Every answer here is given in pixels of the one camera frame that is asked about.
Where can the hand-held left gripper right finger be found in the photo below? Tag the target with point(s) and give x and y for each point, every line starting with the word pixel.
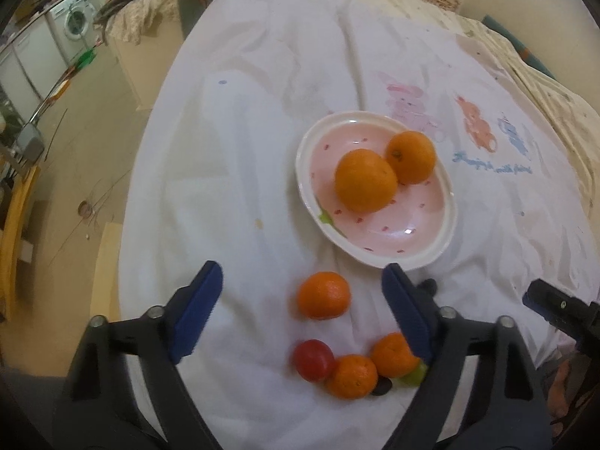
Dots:
pixel 408 309

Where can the cream floral bed cover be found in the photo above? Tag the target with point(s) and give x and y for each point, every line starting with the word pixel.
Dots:
pixel 562 103

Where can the yellow wooden frame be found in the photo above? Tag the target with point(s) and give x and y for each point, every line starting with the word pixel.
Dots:
pixel 14 243

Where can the white base cabinet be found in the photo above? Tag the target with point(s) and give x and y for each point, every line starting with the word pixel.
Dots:
pixel 28 65

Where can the red cherry tomato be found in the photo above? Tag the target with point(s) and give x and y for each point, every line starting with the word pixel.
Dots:
pixel 313 360

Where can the person's bare leg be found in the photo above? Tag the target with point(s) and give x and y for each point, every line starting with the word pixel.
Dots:
pixel 560 386

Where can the white washing machine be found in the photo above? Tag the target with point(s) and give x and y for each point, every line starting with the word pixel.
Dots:
pixel 72 23

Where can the white animal print blanket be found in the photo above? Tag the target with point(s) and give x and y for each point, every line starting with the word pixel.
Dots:
pixel 262 150

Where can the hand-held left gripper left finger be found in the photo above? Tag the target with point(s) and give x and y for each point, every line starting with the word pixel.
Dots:
pixel 197 314

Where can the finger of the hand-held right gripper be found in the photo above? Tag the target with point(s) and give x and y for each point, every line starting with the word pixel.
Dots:
pixel 562 309

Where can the green grape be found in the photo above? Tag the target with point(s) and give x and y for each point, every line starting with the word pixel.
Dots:
pixel 415 375

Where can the dark purple grape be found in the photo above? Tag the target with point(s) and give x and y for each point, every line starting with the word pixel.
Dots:
pixel 383 386

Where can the grey dustpan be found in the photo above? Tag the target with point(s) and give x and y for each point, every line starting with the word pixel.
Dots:
pixel 30 143

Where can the teal pillow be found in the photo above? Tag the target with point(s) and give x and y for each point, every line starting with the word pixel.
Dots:
pixel 534 58

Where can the beige knit throw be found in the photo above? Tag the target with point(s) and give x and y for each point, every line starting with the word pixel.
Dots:
pixel 140 14

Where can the green broom head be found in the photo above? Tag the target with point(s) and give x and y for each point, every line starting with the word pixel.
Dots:
pixel 85 60

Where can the small mandarin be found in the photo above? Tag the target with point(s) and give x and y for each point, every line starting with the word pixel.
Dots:
pixel 351 376
pixel 391 354
pixel 324 295

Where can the large orange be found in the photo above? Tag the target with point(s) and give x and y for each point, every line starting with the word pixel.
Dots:
pixel 412 157
pixel 365 180

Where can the pink dotted oval plate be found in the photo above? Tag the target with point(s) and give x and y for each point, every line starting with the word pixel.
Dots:
pixel 408 229

